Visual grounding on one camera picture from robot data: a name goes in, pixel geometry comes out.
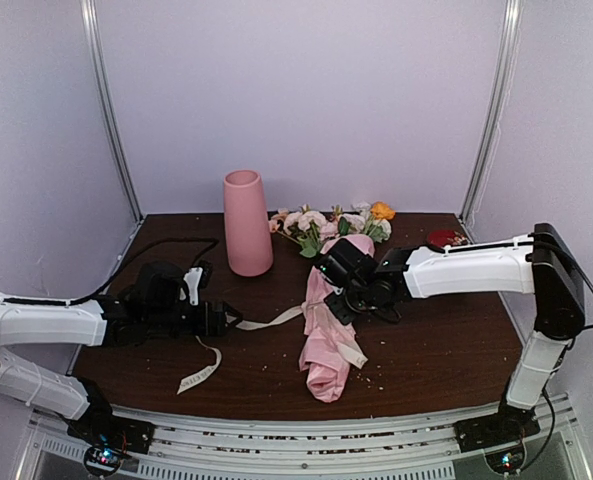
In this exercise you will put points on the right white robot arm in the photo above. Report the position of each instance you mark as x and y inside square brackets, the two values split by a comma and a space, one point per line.
[538, 264]

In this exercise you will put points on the cream ribbon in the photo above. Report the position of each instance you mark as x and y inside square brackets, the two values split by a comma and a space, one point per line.
[266, 325]

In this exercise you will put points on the left aluminium corner post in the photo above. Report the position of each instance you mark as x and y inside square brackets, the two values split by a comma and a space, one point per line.
[92, 32]

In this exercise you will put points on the aluminium corner post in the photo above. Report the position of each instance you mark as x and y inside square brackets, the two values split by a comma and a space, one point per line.
[92, 32]
[501, 84]

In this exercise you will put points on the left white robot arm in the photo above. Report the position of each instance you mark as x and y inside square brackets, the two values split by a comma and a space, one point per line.
[45, 321]

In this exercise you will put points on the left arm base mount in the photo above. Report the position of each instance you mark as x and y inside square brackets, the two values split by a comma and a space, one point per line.
[111, 443]

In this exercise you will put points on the right aluminium corner post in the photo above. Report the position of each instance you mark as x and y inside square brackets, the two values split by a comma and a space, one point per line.
[501, 84]

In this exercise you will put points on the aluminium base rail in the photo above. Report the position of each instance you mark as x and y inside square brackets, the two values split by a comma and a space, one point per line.
[421, 446]

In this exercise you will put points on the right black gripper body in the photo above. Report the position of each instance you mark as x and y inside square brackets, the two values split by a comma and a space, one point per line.
[358, 304]

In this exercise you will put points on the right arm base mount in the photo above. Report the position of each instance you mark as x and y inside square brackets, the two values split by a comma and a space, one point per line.
[502, 440]

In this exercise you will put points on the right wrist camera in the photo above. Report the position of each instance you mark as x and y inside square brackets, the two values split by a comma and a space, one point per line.
[330, 269]

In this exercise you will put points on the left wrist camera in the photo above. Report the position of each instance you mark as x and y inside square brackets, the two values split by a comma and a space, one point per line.
[196, 278]

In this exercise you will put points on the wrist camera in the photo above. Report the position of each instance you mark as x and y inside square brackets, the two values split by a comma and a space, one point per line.
[196, 278]
[330, 269]

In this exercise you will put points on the pink wrapping paper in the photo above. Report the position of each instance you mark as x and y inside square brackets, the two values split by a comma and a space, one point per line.
[317, 288]

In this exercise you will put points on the artificial flower bouquet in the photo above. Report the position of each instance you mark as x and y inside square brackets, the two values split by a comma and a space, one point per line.
[312, 229]

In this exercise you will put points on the red floral plate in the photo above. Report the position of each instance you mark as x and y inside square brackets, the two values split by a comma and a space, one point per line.
[446, 237]

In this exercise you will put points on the pink tapered vase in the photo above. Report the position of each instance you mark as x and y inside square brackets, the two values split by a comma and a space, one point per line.
[247, 235]

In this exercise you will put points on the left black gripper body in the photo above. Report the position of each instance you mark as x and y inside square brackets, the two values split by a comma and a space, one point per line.
[162, 320]

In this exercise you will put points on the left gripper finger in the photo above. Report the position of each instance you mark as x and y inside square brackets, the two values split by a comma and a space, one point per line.
[228, 333]
[232, 315]

